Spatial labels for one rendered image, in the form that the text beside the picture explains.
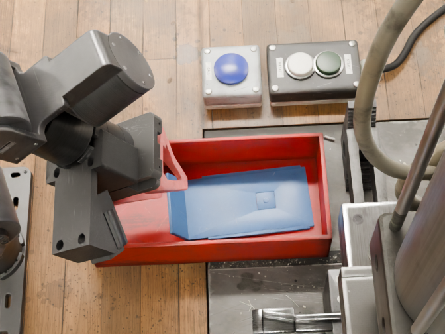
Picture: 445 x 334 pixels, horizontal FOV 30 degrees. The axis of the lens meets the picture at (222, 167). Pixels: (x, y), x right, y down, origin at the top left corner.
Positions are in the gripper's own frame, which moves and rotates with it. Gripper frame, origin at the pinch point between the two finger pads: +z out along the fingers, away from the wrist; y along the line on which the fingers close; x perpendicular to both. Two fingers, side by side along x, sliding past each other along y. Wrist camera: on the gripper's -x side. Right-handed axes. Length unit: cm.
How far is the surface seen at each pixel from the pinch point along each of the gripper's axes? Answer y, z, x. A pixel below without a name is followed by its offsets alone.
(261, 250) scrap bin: 6.2, 7.6, -6.4
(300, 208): 8.7, 12.1, -1.0
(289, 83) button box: 9.5, 10.4, 13.4
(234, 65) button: 4.6, 6.6, 15.8
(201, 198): -0.5, 6.7, 0.7
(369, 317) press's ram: 24.7, -10.4, -19.7
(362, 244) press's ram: 23.2, -6.5, -13.1
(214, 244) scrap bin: 3.3, 3.1, -6.3
